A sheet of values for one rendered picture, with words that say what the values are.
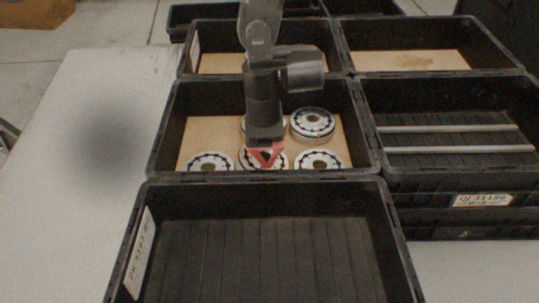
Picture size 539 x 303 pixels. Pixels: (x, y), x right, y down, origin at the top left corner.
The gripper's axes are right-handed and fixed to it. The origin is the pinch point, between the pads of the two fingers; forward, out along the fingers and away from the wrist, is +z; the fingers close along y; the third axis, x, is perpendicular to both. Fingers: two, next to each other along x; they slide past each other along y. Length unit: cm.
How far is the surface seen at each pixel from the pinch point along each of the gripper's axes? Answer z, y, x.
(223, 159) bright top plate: 2.1, 1.5, 8.9
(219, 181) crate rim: -4.8, -10.6, 7.7
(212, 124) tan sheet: 4.4, 16.0, 12.8
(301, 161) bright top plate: 2.8, 0.5, -6.7
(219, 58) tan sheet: 3.8, 46.0, 13.6
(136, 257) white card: -2.3, -22.3, 18.9
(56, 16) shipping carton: 68, 249, 174
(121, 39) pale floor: 79, 224, 117
